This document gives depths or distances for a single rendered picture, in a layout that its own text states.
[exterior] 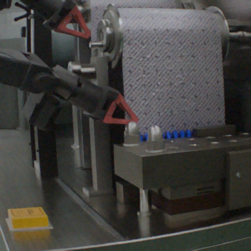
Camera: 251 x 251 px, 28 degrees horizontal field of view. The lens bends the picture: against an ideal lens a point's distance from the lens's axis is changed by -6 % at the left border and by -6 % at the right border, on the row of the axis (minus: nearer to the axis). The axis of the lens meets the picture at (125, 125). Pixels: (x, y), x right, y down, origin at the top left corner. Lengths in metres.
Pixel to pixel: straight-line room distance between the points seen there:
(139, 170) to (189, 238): 0.15
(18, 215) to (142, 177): 0.24
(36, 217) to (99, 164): 0.28
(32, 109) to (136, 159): 0.24
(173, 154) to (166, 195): 0.08
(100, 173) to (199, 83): 0.29
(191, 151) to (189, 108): 0.22
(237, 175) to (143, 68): 0.31
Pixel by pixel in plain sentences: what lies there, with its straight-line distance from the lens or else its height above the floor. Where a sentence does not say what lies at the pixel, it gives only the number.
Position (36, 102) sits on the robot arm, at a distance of 1.04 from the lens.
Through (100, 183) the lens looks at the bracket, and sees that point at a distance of 1.19.
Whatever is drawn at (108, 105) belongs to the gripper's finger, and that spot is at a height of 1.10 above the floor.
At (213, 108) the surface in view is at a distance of 1.18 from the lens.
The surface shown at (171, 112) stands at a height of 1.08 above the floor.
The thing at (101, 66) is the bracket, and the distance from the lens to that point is 1.16.
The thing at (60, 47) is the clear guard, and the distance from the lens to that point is 2.12.
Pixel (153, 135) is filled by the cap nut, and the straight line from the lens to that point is 0.94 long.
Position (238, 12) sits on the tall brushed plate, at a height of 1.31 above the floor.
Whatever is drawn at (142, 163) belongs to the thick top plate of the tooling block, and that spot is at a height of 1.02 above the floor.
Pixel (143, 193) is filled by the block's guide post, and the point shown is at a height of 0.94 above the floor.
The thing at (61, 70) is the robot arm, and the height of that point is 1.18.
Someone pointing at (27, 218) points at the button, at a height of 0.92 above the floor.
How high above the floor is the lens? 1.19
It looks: 7 degrees down
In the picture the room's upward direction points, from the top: 3 degrees counter-clockwise
